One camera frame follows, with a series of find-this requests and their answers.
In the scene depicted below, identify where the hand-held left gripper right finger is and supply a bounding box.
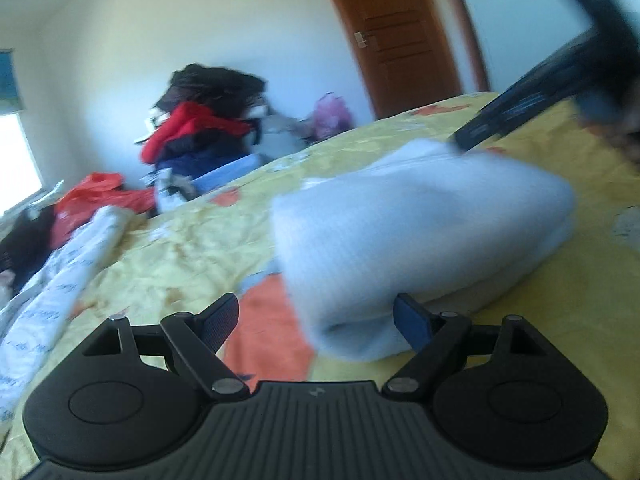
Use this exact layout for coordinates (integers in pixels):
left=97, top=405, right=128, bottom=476
left=381, top=293, right=551, bottom=403

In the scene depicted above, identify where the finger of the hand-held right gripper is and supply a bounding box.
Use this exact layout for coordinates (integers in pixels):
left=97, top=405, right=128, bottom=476
left=451, top=40, right=598, bottom=155

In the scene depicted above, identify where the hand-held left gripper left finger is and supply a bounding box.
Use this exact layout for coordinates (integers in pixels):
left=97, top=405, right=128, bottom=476
left=80, top=292, right=251, bottom=403

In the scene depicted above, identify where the white knitted sweater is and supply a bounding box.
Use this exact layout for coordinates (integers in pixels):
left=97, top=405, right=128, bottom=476
left=270, top=139, right=577, bottom=364

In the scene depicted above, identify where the yellow carrot print bed sheet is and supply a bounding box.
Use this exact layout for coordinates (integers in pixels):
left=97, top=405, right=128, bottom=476
left=0, top=90, right=640, bottom=480

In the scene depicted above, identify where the brown wooden door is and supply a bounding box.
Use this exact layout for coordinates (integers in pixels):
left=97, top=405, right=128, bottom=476
left=314, top=0, right=491, bottom=122

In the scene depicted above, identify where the white grey plastic bag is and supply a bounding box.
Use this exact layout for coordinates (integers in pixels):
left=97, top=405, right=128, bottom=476
left=152, top=167, right=197, bottom=217

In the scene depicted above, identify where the light blue knitted cloth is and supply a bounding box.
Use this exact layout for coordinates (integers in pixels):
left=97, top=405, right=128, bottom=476
left=192, top=154, right=262, bottom=194

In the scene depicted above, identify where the white script print quilt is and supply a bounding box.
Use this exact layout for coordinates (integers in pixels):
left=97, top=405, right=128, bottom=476
left=0, top=205, right=137, bottom=433

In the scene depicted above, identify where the navy garment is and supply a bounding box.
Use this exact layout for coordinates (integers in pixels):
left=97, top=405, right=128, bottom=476
left=155, top=132, right=252, bottom=177

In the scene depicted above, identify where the red plastic bag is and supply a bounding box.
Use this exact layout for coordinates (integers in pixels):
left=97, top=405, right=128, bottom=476
left=50, top=172, right=159, bottom=249

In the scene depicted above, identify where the pink plastic bag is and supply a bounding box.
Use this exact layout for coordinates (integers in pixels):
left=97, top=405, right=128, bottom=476
left=312, top=92, right=354, bottom=142

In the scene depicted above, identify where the clear plastic bag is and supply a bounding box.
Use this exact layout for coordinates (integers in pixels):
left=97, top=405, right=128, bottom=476
left=259, top=112, right=314, bottom=160

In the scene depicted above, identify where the red padded jacket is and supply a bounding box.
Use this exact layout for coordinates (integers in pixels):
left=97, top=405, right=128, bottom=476
left=140, top=101, right=252, bottom=164

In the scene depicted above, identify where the black fuzzy garment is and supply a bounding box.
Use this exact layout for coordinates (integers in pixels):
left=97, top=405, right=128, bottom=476
left=0, top=204, right=59, bottom=295

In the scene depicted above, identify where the black jacket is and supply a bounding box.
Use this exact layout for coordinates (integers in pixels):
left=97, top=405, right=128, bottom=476
left=152, top=63, right=267, bottom=122

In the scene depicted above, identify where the window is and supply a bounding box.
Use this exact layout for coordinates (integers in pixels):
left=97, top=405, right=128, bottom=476
left=0, top=112, right=44, bottom=214

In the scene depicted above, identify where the blue window blind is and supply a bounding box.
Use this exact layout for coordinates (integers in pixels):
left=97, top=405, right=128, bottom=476
left=0, top=49, right=24, bottom=114

